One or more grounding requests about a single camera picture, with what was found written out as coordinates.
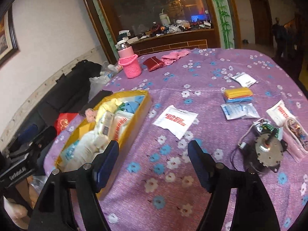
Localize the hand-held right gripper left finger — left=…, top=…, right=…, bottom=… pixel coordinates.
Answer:
left=28, top=140, right=120, bottom=231

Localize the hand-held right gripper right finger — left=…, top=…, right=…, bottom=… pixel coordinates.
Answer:
left=187, top=140, right=281, bottom=231

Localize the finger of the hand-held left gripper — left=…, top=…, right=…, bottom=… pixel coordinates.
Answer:
left=14, top=126, right=58, bottom=161

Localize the white towel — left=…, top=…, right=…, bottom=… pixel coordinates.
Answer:
left=79, top=131, right=114, bottom=164

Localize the teal cartoon tissue pack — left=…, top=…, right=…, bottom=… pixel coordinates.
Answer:
left=59, top=140, right=81, bottom=167

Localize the white tissue pack yellow print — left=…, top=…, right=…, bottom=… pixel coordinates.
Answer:
left=100, top=112, right=116, bottom=138

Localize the white cotton bag red print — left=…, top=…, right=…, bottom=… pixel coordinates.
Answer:
left=113, top=114, right=134, bottom=142

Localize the pink plush bear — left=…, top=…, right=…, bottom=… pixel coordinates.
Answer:
left=85, top=108, right=98, bottom=123

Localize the yellow fluffy towel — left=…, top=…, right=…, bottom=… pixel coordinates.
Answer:
left=96, top=99, right=123, bottom=123

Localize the yellow cardboard box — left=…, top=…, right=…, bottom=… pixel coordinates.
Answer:
left=55, top=90, right=153, bottom=201

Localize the flat white packet red print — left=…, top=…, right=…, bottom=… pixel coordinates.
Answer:
left=152, top=105, right=199, bottom=140

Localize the blue cloth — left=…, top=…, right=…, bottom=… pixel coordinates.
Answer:
left=118, top=96, right=145, bottom=114

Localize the white packet blue print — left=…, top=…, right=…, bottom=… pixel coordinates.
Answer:
left=220, top=103, right=261, bottom=120

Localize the silver electric motor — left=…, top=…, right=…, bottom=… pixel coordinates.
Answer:
left=243, top=127, right=288, bottom=174

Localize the green circuit board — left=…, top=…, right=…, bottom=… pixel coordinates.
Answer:
left=251, top=118, right=283, bottom=140

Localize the colourful striped sponge block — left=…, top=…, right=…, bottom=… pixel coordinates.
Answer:
left=222, top=87, right=254, bottom=104

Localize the clear plastic bag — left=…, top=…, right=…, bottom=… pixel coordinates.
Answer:
left=89, top=75, right=111, bottom=102

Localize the black bag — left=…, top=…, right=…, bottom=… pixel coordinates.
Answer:
left=56, top=59, right=103, bottom=106

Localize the purple floral tablecloth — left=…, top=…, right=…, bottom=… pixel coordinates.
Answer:
left=43, top=48, right=308, bottom=231

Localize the small white packet red print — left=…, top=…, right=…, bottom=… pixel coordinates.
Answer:
left=266, top=100, right=293, bottom=127

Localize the white packet dark print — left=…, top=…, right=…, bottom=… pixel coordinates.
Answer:
left=231, top=72, right=257, bottom=88

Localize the pink packet of parts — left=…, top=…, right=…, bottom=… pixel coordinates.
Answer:
left=281, top=117, right=308, bottom=163

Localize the bottle in pink knitted cover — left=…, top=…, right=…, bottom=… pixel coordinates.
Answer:
left=116, top=38, right=143, bottom=79

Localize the framed picture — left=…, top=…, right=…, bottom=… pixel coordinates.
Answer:
left=0, top=7, right=19, bottom=65

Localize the red pouch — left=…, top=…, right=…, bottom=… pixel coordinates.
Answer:
left=143, top=56, right=165, bottom=72

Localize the pink cloth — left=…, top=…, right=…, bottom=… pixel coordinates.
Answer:
left=160, top=49, right=192, bottom=66

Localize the wooden counter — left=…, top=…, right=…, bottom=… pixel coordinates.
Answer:
left=130, top=28, right=221, bottom=56

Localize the clutter on counter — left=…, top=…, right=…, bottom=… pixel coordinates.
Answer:
left=118, top=12, right=213, bottom=41

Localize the white jug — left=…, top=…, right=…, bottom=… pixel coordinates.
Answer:
left=158, top=12, right=170, bottom=27

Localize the bamboo painted pillar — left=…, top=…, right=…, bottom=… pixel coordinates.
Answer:
left=208, top=0, right=235, bottom=49

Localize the brown wooden door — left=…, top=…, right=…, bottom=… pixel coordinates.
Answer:
left=249, top=0, right=274, bottom=46

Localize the black cable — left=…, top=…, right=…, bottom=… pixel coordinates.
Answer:
left=229, top=146, right=246, bottom=172

